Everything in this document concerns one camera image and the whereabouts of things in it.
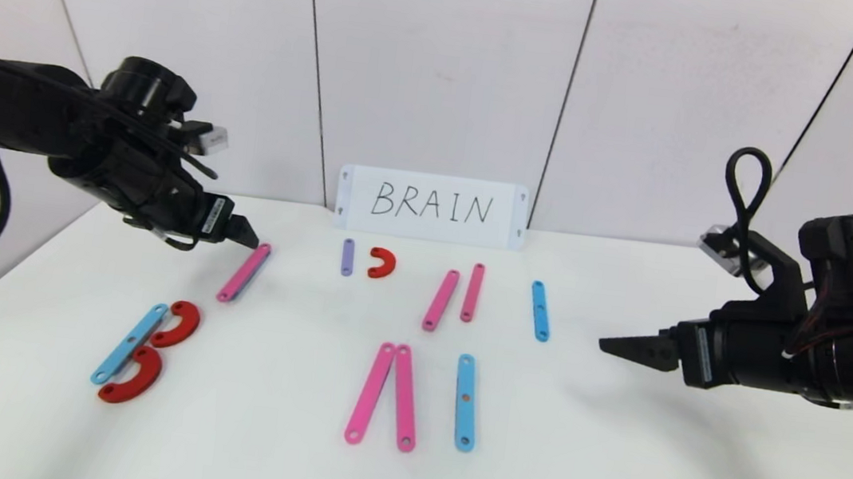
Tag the red C-shaped piece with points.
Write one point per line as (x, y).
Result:
(147, 380)
(190, 323)
(390, 263)

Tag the short purple bar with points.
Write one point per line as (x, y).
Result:
(348, 258)

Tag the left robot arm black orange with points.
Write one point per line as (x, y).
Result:
(7, 111)

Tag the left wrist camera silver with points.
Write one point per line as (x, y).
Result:
(207, 139)

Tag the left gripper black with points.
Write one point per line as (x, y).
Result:
(214, 218)

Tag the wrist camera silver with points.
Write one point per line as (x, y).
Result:
(723, 245)
(207, 139)

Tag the short pink bar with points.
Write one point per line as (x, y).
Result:
(472, 293)

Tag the short blue bar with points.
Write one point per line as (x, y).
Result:
(540, 310)

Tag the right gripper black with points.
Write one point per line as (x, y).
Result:
(699, 355)

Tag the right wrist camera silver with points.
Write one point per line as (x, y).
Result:
(723, 245)

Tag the white sign card reading BRAIN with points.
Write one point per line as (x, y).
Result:
(428, 228)

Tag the long pink bar with holes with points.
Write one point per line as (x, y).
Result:
(440, 300)
(405, 398)
(241, 276)
(369, 394)

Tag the long blue bar with holes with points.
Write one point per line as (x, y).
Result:
(464, 416)
(129, 344)

